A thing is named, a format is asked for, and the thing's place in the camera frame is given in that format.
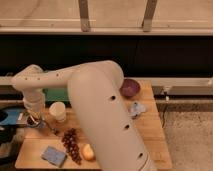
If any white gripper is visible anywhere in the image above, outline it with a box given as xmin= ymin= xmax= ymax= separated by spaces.
xmin=23 ymin=93 xmax=45 ymax=123

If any metal cup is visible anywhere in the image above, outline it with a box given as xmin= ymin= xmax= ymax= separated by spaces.
xmin=27 ymin=116 xmax=40 ymax=128

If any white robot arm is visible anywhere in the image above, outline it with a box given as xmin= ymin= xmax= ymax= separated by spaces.
xmin=11 ymin=61 xmax=157 ymax=171

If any blue cup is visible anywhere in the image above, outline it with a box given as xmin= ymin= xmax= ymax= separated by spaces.
xmin=32 ymin=122 xmax=45 ymax=131

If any white cup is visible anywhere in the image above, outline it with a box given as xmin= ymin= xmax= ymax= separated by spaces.
xmin=49 ymin=102 xmax=66 ymax=123

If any metal fork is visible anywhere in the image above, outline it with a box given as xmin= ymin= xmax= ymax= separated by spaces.
xmin=44 ymin=121 xmax=59 ymax=136

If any green plastic tray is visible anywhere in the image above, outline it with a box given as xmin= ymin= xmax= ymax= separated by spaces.
xmin=43 ymin=88 xmax=69 ymax=102

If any bunch of dark grapes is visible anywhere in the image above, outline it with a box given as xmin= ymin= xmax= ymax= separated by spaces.
xmin=62 ymin=128 xmax=81 ymax=165

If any blue sponge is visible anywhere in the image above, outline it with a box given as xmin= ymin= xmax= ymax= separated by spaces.
xmin=41 ymin=146 xmax=67 ymax=167

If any yellow apple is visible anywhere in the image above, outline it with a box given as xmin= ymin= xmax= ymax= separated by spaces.
xmin=81 ymin=144 xmax=95 ymax=161

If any purple bowl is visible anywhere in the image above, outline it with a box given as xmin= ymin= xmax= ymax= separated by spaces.
xmin=120 ymin=79 xmax=140 ymax=98

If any crumpled blue cloth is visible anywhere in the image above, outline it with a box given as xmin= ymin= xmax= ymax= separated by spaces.
xmin=129 ymin=101 xmax=146 ymax=119

